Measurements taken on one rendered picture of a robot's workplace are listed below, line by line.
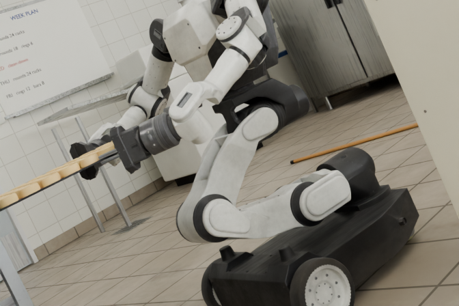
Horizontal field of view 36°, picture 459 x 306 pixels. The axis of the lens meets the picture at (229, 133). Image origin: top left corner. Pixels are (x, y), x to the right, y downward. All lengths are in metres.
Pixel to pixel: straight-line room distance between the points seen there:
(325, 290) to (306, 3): 4.47
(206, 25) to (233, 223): 0.59
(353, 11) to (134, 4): 2.15
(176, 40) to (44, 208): 3.90
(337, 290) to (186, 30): 0.89
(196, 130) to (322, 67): 4.72
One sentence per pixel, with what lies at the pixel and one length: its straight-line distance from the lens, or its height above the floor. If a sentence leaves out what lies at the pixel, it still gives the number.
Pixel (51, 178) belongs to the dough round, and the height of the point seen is 0.73.
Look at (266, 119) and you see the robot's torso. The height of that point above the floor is 0.59.
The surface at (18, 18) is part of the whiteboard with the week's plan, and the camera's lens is 6.31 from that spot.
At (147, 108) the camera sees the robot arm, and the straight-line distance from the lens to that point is 2.55.
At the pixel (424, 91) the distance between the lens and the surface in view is 1.86.
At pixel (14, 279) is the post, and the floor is 0.56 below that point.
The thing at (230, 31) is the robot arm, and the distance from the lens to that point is 1.81.
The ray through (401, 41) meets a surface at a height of 0.67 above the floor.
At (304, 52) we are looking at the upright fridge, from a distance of 6.48.
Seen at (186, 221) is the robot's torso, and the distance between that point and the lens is 2.13.
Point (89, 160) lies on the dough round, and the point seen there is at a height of 0.72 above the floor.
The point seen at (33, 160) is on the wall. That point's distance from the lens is 6.02.
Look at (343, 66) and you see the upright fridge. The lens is 6.27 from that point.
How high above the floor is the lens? 0.80
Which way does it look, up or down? 5 degrees down
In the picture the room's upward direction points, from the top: 25 degrees counter-clockwise
